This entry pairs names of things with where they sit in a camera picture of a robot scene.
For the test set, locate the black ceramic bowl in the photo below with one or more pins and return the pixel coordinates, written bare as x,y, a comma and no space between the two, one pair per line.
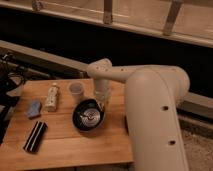
87,115

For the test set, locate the white small bottle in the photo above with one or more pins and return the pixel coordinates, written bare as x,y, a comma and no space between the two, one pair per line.
52,98

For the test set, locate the wooden board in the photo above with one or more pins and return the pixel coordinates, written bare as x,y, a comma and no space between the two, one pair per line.
62,145

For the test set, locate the black white striped block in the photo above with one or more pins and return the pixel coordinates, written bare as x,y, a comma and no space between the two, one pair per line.
35,137

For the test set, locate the clear plastic cup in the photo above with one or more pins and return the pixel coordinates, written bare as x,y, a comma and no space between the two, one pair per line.
77,91

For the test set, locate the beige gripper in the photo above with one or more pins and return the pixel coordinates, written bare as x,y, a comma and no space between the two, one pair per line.
101,92

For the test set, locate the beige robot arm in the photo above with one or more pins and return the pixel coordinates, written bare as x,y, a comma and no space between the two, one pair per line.
151,95

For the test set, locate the blue sponge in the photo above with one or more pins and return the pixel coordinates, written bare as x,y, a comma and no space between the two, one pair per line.
33,110

